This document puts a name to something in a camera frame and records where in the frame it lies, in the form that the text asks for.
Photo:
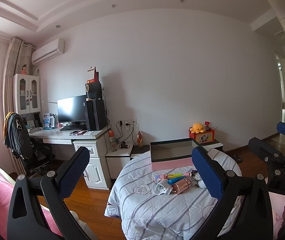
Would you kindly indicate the pink pixel block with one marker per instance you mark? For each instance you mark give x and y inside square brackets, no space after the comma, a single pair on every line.
[161,177]

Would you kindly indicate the small black hair dryer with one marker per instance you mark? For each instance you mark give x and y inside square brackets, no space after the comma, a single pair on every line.
[123,145]

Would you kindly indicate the small doll figure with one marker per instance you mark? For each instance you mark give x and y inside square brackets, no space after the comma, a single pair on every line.
[24,69]

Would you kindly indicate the yellow highlighter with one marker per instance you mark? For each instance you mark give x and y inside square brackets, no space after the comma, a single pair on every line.
[176,174]

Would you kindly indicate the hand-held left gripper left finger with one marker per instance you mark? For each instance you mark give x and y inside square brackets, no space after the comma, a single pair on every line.
[73,172]

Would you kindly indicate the black computer tower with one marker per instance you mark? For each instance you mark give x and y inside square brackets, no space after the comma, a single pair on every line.
[96,115]

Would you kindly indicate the white cat-shaped dish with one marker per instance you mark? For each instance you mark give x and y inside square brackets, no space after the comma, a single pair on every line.
[162,189]

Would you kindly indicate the rose gold bottle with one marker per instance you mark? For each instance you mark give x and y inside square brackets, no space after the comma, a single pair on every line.
[181,186]

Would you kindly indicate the white desk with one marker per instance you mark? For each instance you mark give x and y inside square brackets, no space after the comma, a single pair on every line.
[57,135]

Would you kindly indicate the pink storage box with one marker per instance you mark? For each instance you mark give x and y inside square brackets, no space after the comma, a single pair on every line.
[170,165]

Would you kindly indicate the black speaker box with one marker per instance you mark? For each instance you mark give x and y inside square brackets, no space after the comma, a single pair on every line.
[95,91]

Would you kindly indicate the black keyboard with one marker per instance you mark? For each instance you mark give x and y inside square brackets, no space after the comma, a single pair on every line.
[71,128]

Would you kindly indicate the beige curtain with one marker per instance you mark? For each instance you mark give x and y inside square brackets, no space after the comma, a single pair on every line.
[12,62]

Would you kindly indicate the white wall socket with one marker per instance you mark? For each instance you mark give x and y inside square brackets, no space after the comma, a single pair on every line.
[127,122]
[133,122]
[120,123]

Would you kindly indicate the white low side table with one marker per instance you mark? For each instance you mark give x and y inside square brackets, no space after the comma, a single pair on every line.
[117,160]

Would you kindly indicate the black white low cabinet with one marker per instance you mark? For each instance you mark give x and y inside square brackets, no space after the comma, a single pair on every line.
[212,145]

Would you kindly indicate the red printed box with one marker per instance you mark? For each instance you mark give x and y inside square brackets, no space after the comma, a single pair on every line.
[203,137]

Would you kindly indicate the orange snack bag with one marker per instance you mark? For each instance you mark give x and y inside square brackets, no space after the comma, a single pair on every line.
[140,140]

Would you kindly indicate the grey jacket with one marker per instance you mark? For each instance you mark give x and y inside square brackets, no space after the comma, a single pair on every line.
[17,135]

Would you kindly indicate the white glass-door cabinet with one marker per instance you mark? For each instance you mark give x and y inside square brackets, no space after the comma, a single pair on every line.
[17,110]

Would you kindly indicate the blue tube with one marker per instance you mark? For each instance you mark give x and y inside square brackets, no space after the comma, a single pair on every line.
[176,180]

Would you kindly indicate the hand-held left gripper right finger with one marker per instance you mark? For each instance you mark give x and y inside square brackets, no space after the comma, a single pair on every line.
[206,172]

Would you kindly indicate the white pink toy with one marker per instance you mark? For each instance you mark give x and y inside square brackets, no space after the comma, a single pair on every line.
[189,174]

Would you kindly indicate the yellow octopus plush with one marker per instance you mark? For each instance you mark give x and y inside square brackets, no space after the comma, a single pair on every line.
[197,127]

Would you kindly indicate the white bed frame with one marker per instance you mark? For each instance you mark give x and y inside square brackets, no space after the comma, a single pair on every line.
[6,176]

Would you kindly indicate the black office chair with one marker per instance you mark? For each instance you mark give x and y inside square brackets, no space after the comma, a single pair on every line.
[37,157]

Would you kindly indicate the clear bottle orange cap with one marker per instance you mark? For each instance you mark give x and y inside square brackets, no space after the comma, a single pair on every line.
[112,142]

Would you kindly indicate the white round figurine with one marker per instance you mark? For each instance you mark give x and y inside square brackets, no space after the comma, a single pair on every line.
[202,184]

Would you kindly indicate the white air conditioner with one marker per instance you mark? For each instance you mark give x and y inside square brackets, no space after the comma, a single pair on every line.
[47,52]

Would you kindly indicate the black computer monitor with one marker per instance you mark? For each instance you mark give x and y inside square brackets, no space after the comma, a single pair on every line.
[71,108]

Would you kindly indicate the red pointed box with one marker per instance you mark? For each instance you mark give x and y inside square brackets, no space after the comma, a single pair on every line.
[96,77]

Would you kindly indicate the blue carton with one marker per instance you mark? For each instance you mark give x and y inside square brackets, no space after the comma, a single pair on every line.
[48,121]

